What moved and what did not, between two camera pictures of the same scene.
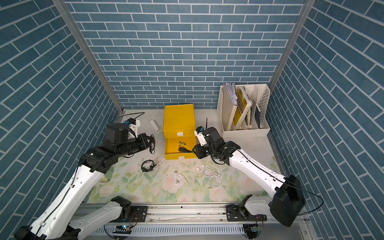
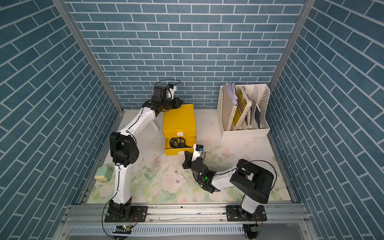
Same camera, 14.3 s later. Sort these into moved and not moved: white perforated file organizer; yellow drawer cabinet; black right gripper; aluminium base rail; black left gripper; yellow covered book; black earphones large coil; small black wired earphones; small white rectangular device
Moved: black earphones large coil; small black wired earphones; black left gripper; black right gripper
Not moved: white perforated file organizer; yellow drawer cabinet; aluminium base rail; yellow covered book; small white rectangular device
